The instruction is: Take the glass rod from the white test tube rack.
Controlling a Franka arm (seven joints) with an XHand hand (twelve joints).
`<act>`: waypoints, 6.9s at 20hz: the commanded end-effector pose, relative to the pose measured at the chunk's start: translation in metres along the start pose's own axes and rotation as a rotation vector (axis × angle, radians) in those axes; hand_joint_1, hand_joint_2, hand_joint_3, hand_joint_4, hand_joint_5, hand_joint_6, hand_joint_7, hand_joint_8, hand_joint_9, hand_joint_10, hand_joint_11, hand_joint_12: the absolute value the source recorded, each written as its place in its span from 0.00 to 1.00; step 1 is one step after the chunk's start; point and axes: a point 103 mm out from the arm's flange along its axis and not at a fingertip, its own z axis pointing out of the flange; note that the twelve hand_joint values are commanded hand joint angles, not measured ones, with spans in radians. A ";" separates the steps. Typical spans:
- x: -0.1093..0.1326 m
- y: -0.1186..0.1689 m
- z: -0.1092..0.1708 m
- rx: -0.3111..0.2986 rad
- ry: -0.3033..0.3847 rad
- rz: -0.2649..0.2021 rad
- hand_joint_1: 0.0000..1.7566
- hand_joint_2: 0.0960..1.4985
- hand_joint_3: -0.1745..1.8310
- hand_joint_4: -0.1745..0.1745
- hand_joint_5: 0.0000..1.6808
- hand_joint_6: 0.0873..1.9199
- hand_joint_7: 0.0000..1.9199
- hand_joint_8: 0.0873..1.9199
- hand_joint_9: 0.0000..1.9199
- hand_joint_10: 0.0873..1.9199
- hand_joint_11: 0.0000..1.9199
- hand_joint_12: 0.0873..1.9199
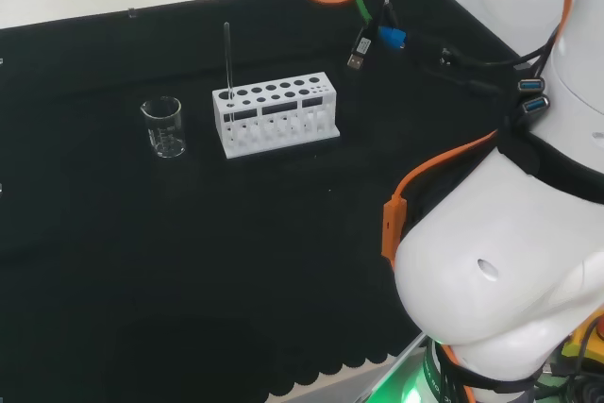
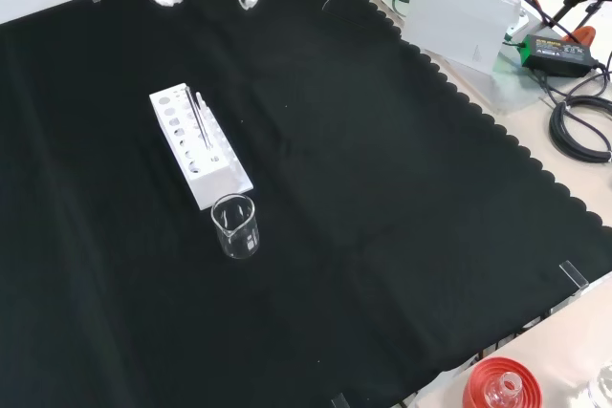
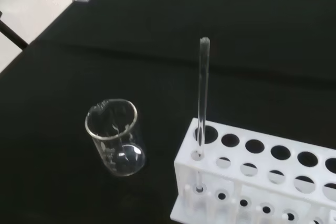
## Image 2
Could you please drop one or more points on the thin pale thread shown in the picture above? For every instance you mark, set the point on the thin pale thread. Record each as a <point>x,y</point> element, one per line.
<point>327,2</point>

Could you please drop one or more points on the black power supply brick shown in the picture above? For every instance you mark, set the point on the black power supply brick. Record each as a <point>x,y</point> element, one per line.
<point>557,54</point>

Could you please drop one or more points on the pale board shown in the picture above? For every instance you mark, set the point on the pale board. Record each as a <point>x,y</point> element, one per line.
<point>454,21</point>

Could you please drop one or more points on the black bench cloth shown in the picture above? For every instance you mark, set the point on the black bench cloth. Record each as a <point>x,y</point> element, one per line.
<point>358,188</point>

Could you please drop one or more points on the small clear glass beaker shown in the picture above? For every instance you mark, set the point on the small clear glass beaker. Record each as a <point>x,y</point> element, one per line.
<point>236,236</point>

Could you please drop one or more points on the clear glass rod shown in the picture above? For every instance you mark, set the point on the clear glass rod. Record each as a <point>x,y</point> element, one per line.
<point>198,119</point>

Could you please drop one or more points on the clear glassware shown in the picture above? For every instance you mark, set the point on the clear glassware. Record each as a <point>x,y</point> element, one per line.
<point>603,386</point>

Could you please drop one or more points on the white test tube rack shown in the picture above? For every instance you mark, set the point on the white test tube rack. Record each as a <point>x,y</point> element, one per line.
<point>210,178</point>

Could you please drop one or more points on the translucent base plate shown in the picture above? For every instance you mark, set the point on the translucent base plate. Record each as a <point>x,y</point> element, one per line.
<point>511,88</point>

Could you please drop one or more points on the orange clamp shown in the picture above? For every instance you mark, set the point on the orange clamp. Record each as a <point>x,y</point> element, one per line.
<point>584,35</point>

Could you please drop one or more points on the clear glass flask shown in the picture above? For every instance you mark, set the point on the clear glass flask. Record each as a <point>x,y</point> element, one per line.
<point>504,389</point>

